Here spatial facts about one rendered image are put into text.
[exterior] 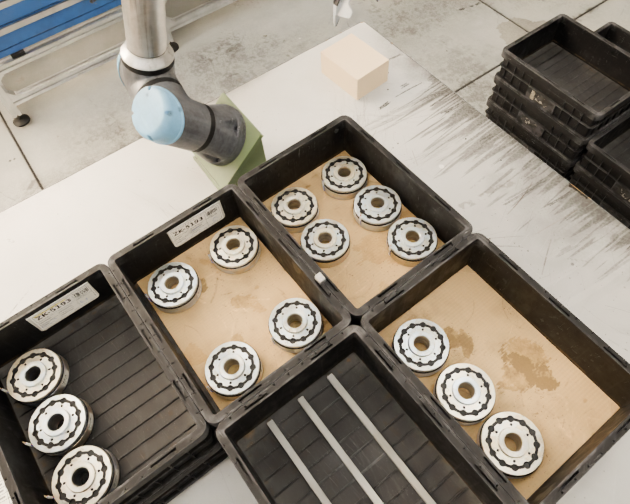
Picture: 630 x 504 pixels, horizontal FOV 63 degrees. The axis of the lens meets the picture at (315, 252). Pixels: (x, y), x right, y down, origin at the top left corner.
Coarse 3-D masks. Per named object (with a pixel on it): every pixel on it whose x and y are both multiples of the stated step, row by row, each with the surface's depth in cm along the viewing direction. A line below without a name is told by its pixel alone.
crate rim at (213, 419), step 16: (224, 192) 106; (240, 192) 106; (192, 208) 104; (256, 208) 104; (144, 240) 101; (112, 256) 100; (112, 272) 98; (304, 272) 96; (128, 288) 98; (320, 288) 95; (336, 304) 92; (144, 320) 93; (160, 336) 91; (320, 336) 89; (304, 352) 88; (176, 368) 88; (288, 368) 87; (192, 384) 86; (256, 384) 86; (208, 416) 83; (224, 416) 83
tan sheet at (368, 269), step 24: (312, 192) 117; (336, 216) 114; (408, 216) 112; (360, 240) 110; (384, 240) 110; (408, 240) 109; (360, 264) 107; (384, 264) 107; (360, 288) 104; (384, 288) 104
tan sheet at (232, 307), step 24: (192, 264) 110; (264, 264) 109; (144, 288) 107; (216, 288) 106; (240, 288) 106; (264, 288) 106; (288, 288) 105; (192, 312) 104; (216, 312) 104; (240, 312) 103; (264, 312) 103; (192, 336) 101; (216, 336) 101; (240, 336) 101; (264, 336) 100; (192, 360) 99; (264, 360) 98
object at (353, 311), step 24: (336, 120) 114; (264, 168) 109; (408, 168) 107; (432, 192) 103; (456, 216) 100; (288, 240) 99; (456, 240) 97; (312, 264) 96; (336, 288) 94; (360, 312) 91
